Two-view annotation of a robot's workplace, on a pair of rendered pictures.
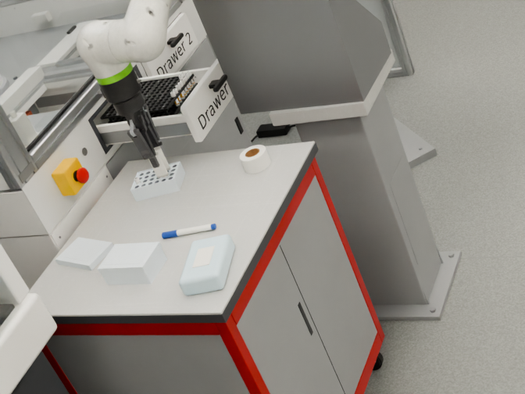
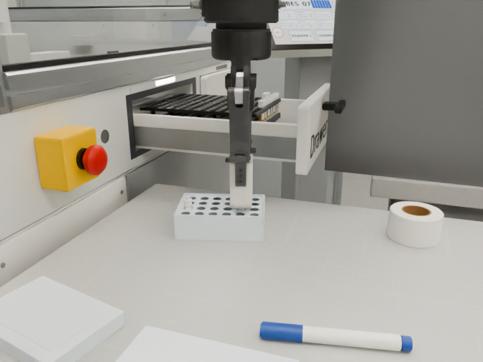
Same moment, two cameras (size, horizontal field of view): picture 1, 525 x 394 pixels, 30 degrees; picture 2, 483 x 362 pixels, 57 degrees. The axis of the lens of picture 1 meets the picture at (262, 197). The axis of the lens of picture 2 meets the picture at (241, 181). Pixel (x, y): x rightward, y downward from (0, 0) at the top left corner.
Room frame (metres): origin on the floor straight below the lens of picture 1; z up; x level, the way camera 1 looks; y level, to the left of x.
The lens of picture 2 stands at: (1.67, 0.37, 1.04)
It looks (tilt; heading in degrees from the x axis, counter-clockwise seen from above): 19 degrees down; 344
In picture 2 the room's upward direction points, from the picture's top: straight up
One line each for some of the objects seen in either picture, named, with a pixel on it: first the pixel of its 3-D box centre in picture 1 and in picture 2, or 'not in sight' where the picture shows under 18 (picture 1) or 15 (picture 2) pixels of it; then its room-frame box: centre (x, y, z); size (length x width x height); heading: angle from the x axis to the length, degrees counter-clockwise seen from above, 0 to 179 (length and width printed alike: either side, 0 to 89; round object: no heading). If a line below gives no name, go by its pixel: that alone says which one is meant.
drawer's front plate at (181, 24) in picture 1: (170, 51); (225, 92); (2.82, 0.08, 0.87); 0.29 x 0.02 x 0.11; 146
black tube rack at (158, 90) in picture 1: (151, 105); (214, 118); (2.51, 0.18, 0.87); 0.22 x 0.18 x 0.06; 56
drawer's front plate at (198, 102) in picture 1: (212, 94); (317, 123); (2.40, 0.01, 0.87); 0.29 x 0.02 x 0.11; 146
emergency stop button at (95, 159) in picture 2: (80, 175); (92, 159); (2.26, 0.40, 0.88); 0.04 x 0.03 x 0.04; 146
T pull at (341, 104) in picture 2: (216, 84); (333, 105); (2.38, -0.01, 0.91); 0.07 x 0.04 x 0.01; 146
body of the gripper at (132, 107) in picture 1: (133, 110); (241, 65); (2.23, 0.21, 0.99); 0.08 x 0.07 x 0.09; 161
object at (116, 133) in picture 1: (149, 107); (210, 121); (2.52, 0.19, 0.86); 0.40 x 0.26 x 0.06; 56
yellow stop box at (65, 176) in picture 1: (70, 176); (70, 157); (2.28, 0.43, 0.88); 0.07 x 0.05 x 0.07; 146
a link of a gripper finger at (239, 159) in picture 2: (151, 160); (240, 169); (2.20, 0.22, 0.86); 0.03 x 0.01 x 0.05; 161
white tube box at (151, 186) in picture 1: (158, 181); (221, 215); (2.25, 0.23, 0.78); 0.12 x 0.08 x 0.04; 71
